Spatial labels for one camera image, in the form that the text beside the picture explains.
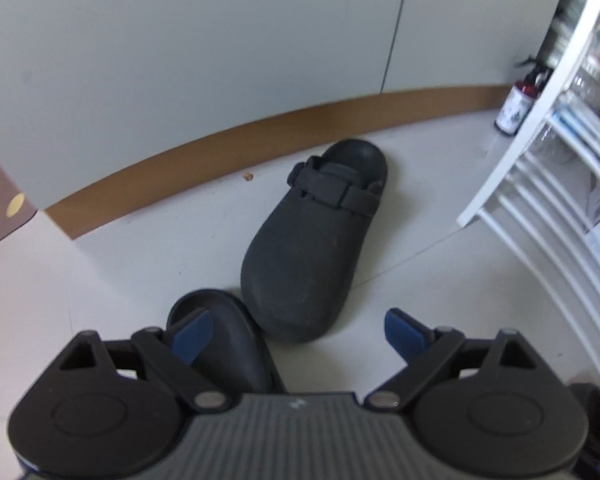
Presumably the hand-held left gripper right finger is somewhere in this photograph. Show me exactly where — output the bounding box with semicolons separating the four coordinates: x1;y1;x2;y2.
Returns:
365;308;543;411

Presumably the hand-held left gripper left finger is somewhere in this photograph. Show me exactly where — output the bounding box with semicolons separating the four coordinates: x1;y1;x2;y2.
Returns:
60;308;231;413

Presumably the black suede buckle clog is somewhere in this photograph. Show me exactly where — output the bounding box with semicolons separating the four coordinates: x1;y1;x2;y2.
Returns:
240;139;388;345
166;287;287;395

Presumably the white shoe rack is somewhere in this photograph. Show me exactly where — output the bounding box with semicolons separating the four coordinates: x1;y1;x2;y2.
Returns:
456;0;600;391

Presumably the brown doormat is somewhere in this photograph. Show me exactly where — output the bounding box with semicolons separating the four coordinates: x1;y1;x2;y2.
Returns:
0;152;38;256

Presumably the clear plastic water bottle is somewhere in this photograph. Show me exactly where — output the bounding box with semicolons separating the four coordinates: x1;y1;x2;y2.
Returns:
535;125;581;166

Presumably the dark bottle with white label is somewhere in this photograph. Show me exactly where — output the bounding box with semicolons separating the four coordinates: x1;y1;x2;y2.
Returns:
522;62;551;96
495;82;533;136

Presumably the white cabinet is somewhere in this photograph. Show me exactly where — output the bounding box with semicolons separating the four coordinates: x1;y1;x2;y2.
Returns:
0;0;573;241

